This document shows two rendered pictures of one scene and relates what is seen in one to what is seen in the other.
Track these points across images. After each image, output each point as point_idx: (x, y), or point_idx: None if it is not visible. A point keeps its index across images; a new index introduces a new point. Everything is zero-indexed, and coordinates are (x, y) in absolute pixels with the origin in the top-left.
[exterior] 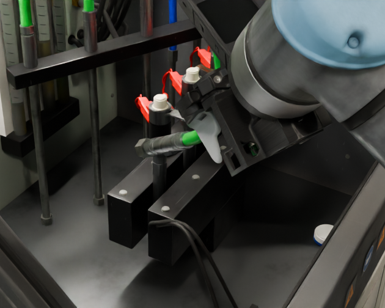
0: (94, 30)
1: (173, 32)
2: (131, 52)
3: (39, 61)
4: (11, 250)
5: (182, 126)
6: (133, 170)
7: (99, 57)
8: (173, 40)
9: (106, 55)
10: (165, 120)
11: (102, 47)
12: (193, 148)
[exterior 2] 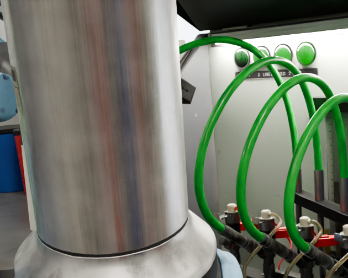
0: (315, 184)
1: None
2: (328, 214)
3: (303, 192)
4: None
5: (299, 276)
6: (256, 269)
7: (314, 204)
8: None
9: (316, 206)
10: (225, 219)
11: (322, 202)
12: (264, 276)
